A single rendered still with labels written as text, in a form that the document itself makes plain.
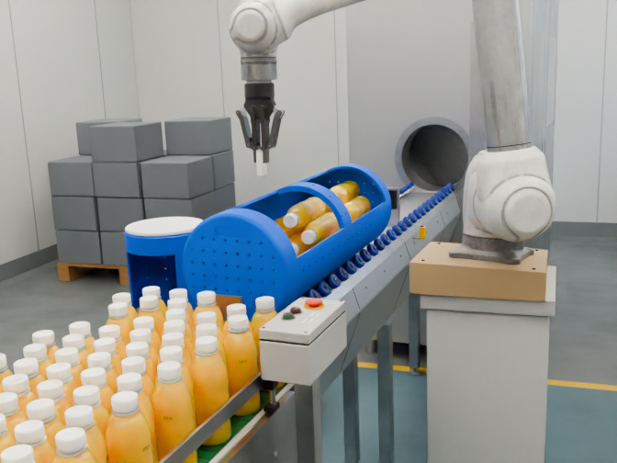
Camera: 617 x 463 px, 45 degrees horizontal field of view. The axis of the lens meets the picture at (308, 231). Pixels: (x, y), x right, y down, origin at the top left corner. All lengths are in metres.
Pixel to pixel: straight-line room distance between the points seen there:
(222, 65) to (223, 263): 5.68
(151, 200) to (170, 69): 2.41
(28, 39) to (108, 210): 1.64
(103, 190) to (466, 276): 4.17
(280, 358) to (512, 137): 0.73
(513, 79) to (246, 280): 0.76
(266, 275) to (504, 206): 0.56
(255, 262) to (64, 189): 4.24
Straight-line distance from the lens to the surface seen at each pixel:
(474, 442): 2.03
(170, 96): 7.65
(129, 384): 1.22
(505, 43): 1.71
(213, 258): 1.79
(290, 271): 1.73
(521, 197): 1.65
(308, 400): 1.47
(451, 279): 1.84
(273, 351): 1.37
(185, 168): 5.31
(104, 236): 5.77
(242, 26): 1.66
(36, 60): 6.59
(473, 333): 1.90
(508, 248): 1.92
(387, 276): 2.53
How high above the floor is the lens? 1.56
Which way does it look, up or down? 13 degrees down
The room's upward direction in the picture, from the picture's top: 2 degrees counter-clockwise
